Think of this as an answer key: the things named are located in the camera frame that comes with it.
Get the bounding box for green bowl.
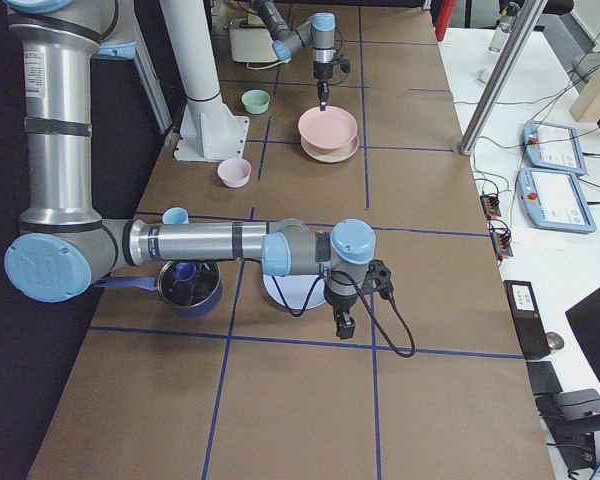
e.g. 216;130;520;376
241;89;270;115

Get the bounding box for lower teach pendant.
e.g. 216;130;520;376
517;167;597;234

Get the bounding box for aluminium frame post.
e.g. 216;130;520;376
458;0;547;156

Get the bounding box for white toaster cable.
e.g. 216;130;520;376
245;58;290;71

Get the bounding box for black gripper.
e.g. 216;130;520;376
325;272;358;340
313;48;334;111

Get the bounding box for orange connector board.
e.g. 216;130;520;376
480;193;501;219

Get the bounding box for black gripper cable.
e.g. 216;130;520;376
272;259;416;358

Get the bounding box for light blue plate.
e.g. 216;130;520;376
262;275;325;310

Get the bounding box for teach pendant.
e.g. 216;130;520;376
517;167;597;234
521;120;587;176

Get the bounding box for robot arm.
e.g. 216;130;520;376
0;7;163;344
250;0;336;111

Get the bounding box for dark blue pot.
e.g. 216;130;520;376
95;260;223;319

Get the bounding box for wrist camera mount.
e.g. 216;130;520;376
366;259;394;301

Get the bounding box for black box device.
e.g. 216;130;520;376
503;280;550;360

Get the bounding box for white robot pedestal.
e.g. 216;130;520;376
160;0;249;163

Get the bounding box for upper teach pendant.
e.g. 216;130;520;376
521;120;587;176

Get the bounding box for beige plate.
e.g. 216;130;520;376
301;137;359;164

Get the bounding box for pink plate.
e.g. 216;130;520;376
297;106;358;150

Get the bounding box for cream toaster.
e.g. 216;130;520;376
228;18;291;64

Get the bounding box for clear water bottle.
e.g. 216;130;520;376
489;1;521;52

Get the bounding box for light blue cup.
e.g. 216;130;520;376
162;207;189;225

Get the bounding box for pink bowl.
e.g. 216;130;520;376
217;158;252;188

